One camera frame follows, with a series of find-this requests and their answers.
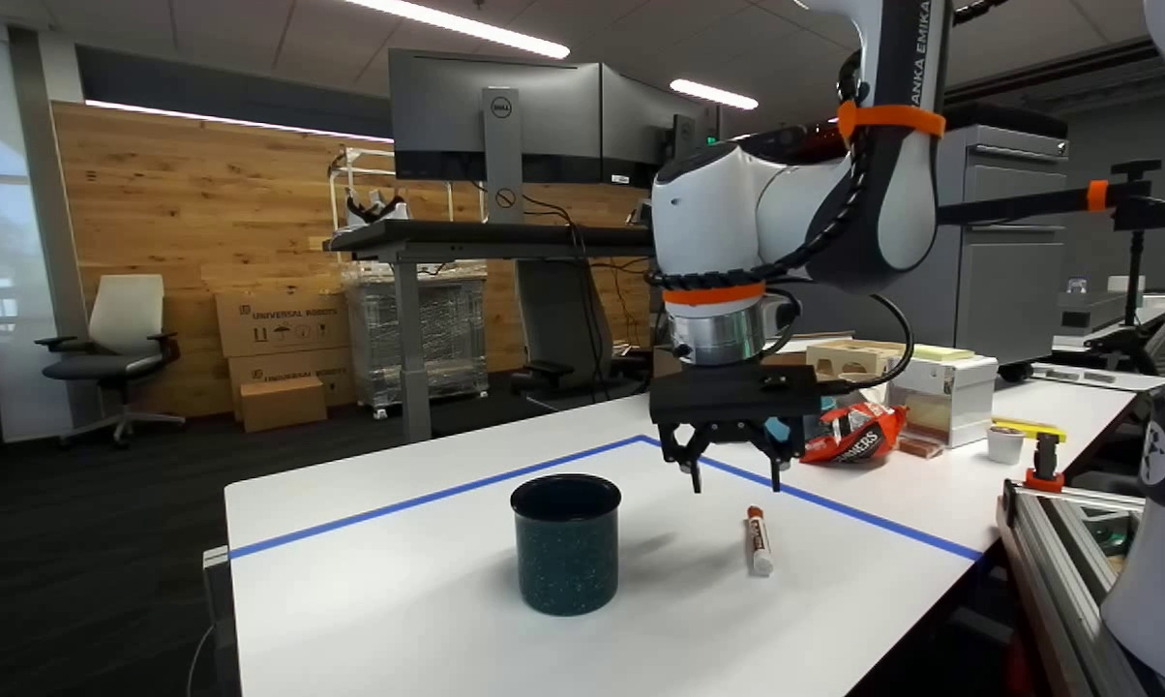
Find blue tape line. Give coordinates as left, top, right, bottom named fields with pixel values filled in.
left=228, top=432, right=982, bottom=561

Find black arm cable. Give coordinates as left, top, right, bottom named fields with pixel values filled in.
left=642, top=151, right=920, bottom=393

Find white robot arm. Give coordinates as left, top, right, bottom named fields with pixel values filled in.
left=649, top=0, right=1165, bottom=677

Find grey cabinet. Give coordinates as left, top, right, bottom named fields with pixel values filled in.
left=917, top=124, right=1064, bottom=373

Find white small box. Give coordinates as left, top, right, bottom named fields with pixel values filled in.
left=891, top=344, right=997, bottom=449

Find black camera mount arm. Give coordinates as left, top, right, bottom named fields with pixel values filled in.
left=937, top=159, right=1165, bottom=227

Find white office chair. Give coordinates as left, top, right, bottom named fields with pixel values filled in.
left=41, top=276, right=183, bottom=446

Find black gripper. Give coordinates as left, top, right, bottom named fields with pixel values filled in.
left=649, top=362, right=820, bottom=494

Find black computer monitor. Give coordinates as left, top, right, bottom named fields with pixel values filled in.
left=387, top=54, right=701, bottom=184

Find orange black tool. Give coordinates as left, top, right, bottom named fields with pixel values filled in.
left=802, top=402, right=907, bottom=468

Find stacked cardboard boxes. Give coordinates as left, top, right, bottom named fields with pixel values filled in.
left=218, top=282, right=353, bottom=432

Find standing desk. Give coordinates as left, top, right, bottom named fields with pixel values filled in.
left=329, top=220, right=649, bottom=441

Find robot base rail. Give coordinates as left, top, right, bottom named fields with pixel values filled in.
left=995, top=485, right=1151, bottom=697

